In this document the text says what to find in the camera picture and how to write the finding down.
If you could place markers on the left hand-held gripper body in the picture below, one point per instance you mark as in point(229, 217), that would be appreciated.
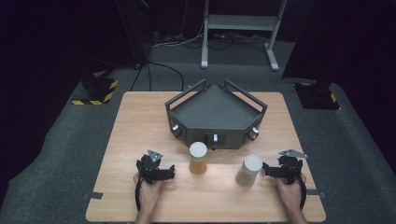
point(149, 165)

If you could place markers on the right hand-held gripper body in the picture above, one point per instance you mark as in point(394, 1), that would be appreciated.
point(291, 166)

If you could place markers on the beige jar with white lid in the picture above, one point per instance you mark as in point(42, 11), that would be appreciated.
point(249, 171)

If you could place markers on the orange jar with white lid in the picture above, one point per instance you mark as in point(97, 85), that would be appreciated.
point(198, 158)

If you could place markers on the dark grey railed tray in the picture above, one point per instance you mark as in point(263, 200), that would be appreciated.
point(214, 115)

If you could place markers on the person's left hand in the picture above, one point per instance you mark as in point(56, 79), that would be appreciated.
point(149, 194)

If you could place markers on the person's right hand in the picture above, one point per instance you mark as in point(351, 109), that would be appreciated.
point(289, 194)

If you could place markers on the grey tape strip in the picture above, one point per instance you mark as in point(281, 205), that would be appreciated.
point(317, 193)
point(93, 195)

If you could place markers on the black yellow striped base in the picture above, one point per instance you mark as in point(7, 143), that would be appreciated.
point(316, 96)
point(96, 90)

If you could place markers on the grey metal stand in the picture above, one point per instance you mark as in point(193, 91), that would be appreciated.
point(239, 23)

